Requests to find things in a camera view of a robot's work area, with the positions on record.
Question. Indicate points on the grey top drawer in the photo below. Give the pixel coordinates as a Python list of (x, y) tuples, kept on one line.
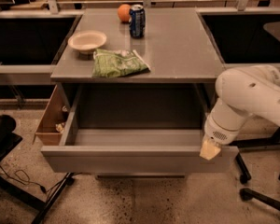
[(135, 129)]

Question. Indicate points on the green chip bag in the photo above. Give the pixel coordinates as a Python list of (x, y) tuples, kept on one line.
[(117, 63)]

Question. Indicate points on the black chair base right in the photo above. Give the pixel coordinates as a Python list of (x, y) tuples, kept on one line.
[(256, 163)]

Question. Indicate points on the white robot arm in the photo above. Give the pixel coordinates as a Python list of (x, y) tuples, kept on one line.
[(242, 92)]

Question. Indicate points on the grey drawer cabinet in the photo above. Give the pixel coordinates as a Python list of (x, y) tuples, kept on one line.
[(175, 46)]

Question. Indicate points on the white bowl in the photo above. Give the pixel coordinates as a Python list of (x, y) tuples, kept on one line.
[(87, 42)]

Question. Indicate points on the cardboard box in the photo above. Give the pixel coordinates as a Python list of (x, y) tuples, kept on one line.
[(55, 113)]

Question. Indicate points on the orange fruit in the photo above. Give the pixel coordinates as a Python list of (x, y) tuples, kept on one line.
[(123, 12)]

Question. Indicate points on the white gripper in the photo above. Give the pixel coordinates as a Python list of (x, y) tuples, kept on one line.
[(215, 131)]

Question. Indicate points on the blue soda can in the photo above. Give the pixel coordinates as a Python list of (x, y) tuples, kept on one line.
[(137, 21)]

